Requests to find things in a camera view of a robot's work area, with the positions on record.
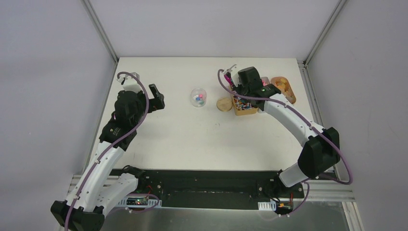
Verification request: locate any magenta plastic scoop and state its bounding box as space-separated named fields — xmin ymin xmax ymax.
xmin=224 ymin=72 xmax=234 ymax=86

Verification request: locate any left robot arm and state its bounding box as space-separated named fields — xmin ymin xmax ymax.
xmin=51 ymin=84 xmax=165 ymax=231

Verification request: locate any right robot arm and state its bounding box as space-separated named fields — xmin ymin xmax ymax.
xmin=223 ymin=65 xmax=340 ymax=197

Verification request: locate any white box of colourful candies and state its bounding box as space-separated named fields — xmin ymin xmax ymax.
xmin=260 ymin=77 xmax=271 ymax=86

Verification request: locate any gold tin of lollipops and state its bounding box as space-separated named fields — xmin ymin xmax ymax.
xmin=230 ymin=94 xmax=258 ymax=116

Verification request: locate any gold jar lid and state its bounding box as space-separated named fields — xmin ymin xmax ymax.
xmin=216 ymin=97 xmax=233 ymax=112

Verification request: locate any orange tray of gummies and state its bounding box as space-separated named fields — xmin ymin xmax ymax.
xmin=271 ymin=77 xmax=296 ymax=104

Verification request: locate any clear plastic jar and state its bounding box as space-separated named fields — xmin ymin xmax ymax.
xmin=190 ymin=88 xmax=206 ymax=107

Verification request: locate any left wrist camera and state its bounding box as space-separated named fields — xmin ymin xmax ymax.
xmin=116 ymin=74 xmax=142 ymax=93

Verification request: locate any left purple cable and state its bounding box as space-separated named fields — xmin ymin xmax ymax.
xmin=64 ymin=71 xmax=160 ymax=231

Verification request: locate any purple cable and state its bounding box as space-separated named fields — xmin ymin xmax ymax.
xmin=217 ymin=68 xmax=354 ymax=220
xmin=64 ymin=71 xmax=160 ymax=231

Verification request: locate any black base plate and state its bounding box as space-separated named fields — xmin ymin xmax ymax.
xmin=111 ymin=166 xmax=306 ymax=210

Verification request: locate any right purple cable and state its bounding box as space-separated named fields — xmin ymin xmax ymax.
xmin=217 ymin=68 xmax=354 ymax=220

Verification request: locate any left aluminium frame post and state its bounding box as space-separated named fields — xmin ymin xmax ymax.
xmin=81 ymin=0 xmax=119 ymax=64

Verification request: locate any aluminium frame post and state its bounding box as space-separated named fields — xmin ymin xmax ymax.
xmin=81 ymin=0 xmax=119 ymax=64
xmin=303 ymin=0 xmax=348 ymax=68

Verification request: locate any left aluminium rail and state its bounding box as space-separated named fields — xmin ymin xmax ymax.
xmin=67 ymin=175 xmax=82 ymax=194

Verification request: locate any aluminium rail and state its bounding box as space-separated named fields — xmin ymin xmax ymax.
xmin=303 ymin=180 xmax=356 ymax=202
xmin=67 ymin=175 xmax=82 ymax=194

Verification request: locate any right white cable duct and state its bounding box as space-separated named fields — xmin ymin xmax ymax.
xmin=257 ymin=201 xmax=277 ymax=211

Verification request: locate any right aluminium rail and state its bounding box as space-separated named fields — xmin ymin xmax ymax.
xmin=303 ymin=180 xmax=356 ymax=202

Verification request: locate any right aluminium frame post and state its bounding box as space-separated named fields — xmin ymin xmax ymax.
xmin=303 ymin=0 xmax=348 ymax=68

